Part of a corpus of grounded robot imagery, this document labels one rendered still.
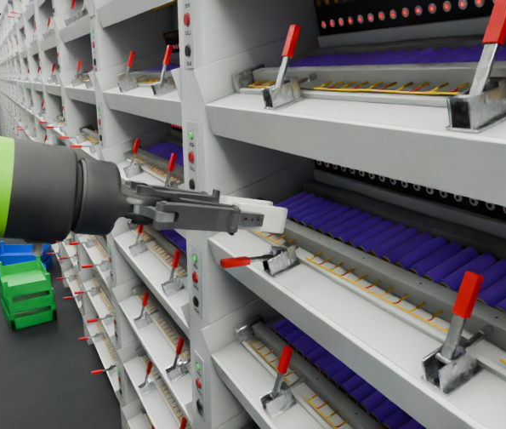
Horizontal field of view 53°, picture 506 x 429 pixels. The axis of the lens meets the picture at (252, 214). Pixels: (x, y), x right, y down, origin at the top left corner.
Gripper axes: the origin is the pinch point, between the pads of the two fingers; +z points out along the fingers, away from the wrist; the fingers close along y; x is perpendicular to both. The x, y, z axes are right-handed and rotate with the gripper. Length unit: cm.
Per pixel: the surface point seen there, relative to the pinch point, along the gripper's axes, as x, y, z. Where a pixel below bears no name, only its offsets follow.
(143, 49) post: 25, -88, 8
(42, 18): 42, -228, -6
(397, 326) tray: -5.6, 19.0, 6.9
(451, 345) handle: -3.5, 26.9, 4.4
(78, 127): -2, -158, 6
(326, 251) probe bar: -2.7, 4.4, 8.5
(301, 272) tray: -5.9, 3.1, 6.5
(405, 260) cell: -0.7, 13.6, 11.6
